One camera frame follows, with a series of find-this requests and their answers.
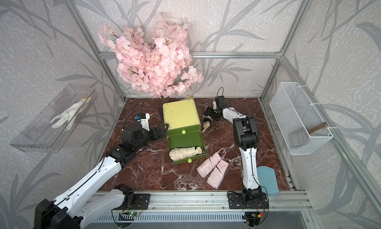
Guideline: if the beige umbrella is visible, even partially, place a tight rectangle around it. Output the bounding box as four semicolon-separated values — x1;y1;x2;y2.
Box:
202;117;212;133
169;147;202;161

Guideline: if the green pink drawer cabinet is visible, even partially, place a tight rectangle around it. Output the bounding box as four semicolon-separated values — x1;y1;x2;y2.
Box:
163;99;206;165

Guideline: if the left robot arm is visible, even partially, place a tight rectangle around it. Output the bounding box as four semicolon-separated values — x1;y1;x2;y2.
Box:
34;122;169;229

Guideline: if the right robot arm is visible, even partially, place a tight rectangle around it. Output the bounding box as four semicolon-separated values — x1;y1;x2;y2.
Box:
202;95;268;210

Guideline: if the pink cherry blossom tree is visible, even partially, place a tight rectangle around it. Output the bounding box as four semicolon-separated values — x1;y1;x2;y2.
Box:
98;19;203;98

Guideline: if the blue paddle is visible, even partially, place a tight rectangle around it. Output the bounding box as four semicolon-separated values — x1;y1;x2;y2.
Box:
257;166;279;195

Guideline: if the brown brush in basket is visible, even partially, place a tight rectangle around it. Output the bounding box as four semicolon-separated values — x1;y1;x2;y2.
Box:
288;122;327;149

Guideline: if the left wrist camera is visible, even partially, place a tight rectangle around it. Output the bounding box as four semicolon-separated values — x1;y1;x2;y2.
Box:
135;113;150;131

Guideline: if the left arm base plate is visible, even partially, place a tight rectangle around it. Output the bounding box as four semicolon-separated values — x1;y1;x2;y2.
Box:
115;193;151;211

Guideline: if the white wire wall basket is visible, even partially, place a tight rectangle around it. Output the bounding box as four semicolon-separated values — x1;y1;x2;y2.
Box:
270;82;333;156

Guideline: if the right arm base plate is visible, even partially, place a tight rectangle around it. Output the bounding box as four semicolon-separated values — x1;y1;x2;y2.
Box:
227;191;269;210

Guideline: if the clear acrylic wall shelf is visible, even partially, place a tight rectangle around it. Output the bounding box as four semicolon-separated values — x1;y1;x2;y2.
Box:
11;84;98;153

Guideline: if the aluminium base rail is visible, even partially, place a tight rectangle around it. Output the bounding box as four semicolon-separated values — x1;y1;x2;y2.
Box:
62;191;313;213

